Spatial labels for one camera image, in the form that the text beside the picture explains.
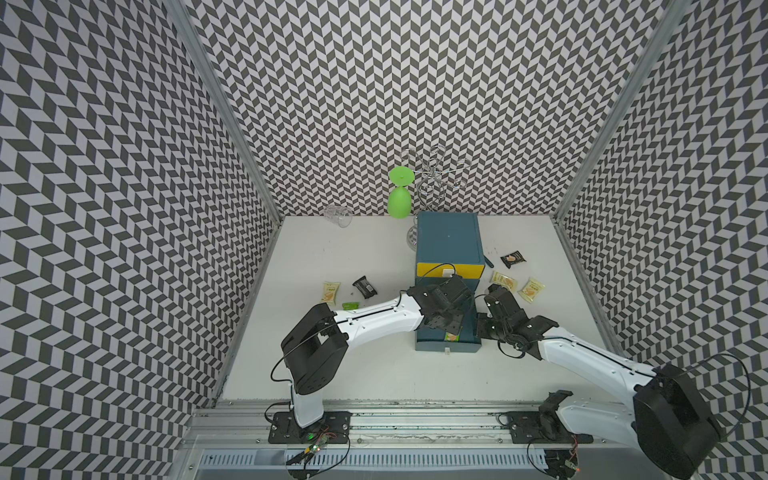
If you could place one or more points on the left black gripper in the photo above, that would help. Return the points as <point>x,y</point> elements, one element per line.
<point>455,326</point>

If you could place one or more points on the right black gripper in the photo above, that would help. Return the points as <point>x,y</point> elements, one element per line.
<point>481,319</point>

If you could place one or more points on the yellow top drawer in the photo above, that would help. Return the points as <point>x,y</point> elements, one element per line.
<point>444,270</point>

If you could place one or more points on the teal bottom drawer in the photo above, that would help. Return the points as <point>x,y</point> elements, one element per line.
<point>432,340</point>

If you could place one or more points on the yellow cookie packet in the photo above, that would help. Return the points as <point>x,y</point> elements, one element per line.
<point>531,290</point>

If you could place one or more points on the black cookie packet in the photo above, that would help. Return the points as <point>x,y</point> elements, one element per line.
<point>364,286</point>
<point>513,258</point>

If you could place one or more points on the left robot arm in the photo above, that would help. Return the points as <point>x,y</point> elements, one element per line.
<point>316,346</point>

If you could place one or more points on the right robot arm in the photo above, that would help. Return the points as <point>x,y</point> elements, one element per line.
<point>657,410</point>

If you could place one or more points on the teal plastic drawer cabinet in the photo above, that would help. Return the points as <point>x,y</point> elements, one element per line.
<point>445,237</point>

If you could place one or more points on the green plastic goblet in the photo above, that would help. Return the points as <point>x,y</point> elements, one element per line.
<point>399,203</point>

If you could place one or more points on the clear glass cup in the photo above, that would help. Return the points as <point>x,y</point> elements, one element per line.
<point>338,215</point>

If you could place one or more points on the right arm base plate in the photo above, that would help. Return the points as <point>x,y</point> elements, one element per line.
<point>536,427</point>

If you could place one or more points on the silver wire stand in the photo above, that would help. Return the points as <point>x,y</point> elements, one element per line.
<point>435,169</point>

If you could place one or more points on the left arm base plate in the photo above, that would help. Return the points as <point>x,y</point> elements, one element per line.
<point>334,425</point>

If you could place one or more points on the aluminium front rail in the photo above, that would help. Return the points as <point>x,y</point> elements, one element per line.
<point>446,437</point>

